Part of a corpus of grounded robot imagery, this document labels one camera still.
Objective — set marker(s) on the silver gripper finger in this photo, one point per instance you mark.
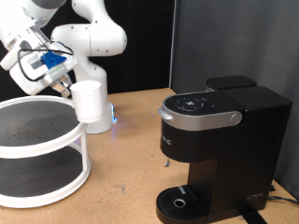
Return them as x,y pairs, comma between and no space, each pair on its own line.
62,90
67,81

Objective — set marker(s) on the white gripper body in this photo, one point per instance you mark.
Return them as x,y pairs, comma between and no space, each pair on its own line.
31,87

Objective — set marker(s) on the white mug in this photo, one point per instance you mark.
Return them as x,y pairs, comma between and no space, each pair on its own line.
88,102

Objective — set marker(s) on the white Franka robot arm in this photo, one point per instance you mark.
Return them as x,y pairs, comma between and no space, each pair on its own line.
93,40

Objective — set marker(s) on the black Keurig brew head lid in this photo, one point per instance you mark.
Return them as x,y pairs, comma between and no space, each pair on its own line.
202,102

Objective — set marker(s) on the black Keurig drip tray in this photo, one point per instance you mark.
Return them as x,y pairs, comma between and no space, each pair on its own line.
193,205

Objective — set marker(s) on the black Keurig coffee machine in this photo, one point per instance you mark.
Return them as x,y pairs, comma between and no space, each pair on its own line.
243,149

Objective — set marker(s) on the white two-tier turntable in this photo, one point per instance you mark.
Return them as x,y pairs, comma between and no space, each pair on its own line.
31,152

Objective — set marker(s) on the small blue tape scrap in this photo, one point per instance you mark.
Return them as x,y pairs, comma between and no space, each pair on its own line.
167,162

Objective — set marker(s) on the black tape strip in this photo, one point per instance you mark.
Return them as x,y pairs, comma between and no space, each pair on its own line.
253,216

